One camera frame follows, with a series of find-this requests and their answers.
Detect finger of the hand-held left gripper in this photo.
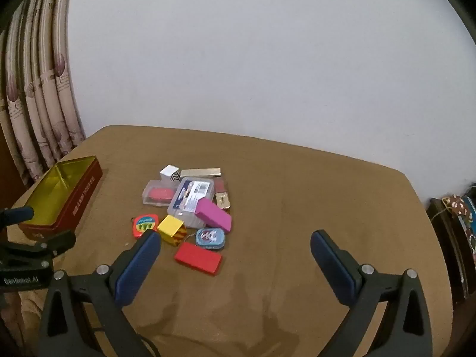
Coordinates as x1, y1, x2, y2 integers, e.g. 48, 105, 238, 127
0, 207, 34, 228
0, 229, 77, 268

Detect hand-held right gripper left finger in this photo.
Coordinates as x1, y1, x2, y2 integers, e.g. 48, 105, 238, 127
38, 229, 162, 357

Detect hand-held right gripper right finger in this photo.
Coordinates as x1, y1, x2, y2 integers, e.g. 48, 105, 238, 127
310, 229, 432, 357

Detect orange tape measure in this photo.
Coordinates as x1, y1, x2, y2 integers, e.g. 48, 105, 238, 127
130, 212, 160, 238

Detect red tin box gold inside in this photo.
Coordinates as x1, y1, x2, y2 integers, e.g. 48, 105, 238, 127
18, 155, 104, 241

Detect yellow block striped side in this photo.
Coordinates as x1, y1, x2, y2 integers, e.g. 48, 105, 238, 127
156, 216, 187, 248

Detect red rectangular box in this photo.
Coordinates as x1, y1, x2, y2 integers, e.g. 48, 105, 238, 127
174, 242, 223, 277

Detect blue patterned tin keychain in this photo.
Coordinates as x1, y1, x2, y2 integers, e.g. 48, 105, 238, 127
188, 228, 226, 250

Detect small clear case red contents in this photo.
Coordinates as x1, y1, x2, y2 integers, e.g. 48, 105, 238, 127
142, 179, 177, 206

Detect clear plastic case blue label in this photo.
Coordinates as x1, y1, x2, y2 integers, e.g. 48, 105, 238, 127
167, 178, 216, 228

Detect bright pink box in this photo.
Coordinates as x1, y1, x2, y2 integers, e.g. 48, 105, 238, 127
195, 197, 233, 233

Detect white box zigzag side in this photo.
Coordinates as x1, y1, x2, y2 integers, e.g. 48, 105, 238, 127
160, 164, 181, 184

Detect long silver metal box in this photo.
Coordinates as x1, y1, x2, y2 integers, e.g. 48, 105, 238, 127
179, 167, 222, 179

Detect beige leaf print curtain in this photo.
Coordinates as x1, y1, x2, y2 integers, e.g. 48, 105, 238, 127
0, 0, 87, 190

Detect dark wooden furniture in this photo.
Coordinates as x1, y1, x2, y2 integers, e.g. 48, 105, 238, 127
426, 197, 476, 306

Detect brown patterned cloth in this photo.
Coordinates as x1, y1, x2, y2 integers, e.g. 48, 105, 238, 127
442, 193, 471, 217

